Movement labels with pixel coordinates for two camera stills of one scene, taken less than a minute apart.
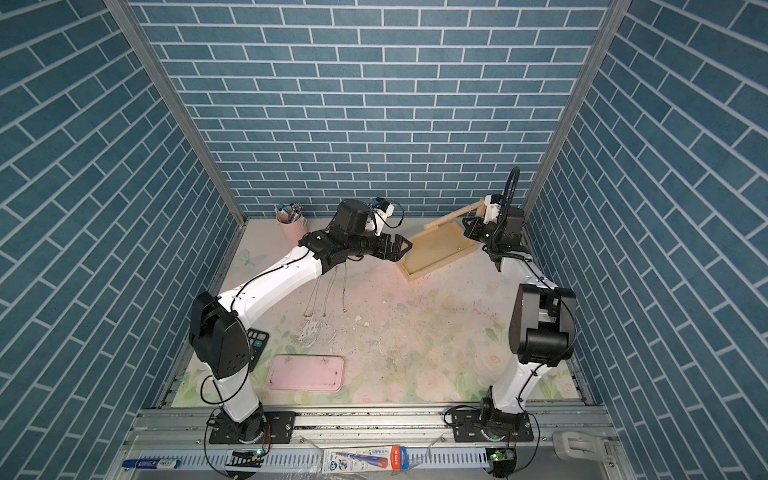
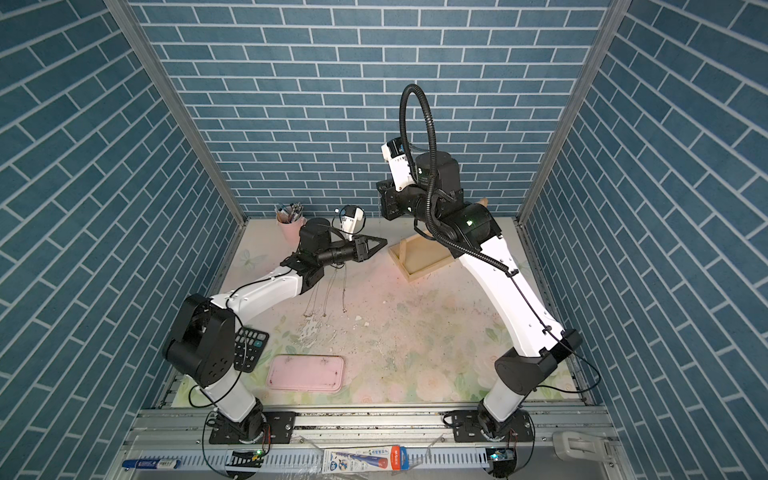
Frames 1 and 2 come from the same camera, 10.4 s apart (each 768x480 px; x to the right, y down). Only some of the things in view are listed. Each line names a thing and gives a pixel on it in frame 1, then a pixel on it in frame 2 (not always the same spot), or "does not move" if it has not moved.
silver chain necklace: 344,310 does not move
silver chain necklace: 330,292 does not move
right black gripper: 472,233 to 390,196
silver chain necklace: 311,301 does not move
